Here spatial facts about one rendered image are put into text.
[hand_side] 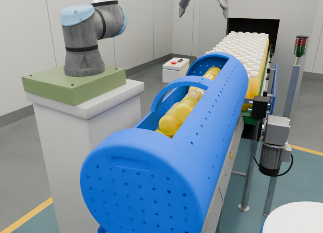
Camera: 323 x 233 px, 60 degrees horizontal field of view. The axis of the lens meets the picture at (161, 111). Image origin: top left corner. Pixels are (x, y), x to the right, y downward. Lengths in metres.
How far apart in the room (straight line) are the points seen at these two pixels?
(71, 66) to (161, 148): 0.60
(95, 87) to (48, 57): 2.92
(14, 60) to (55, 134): 2.58
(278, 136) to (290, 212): 0.88
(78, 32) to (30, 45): 2.73
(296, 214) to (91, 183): 0.46
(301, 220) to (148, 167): 0.36
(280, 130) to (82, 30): 1.07
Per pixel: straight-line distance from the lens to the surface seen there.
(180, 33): 6.12
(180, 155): 0.54
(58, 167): 1.22
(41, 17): 3.82
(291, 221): 0.71
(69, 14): 1.03
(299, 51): 1.71
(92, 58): 1.04
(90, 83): 0.97
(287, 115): 1.84
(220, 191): 0.99
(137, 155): 0.54
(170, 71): 1.58
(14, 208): 2.45
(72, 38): 1.03
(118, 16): 1.14
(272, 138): 1.58
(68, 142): 1.09
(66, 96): 0.96
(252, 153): 1.97
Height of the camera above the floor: 1.50
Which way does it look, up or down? 24 degrees down
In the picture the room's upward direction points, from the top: straight up
